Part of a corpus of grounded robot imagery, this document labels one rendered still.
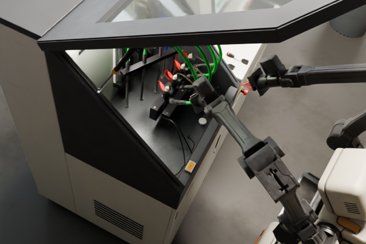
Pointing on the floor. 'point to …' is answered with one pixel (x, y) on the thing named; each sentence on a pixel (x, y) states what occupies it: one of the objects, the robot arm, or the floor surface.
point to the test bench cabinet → (119, 206)
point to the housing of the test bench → (40, 66)
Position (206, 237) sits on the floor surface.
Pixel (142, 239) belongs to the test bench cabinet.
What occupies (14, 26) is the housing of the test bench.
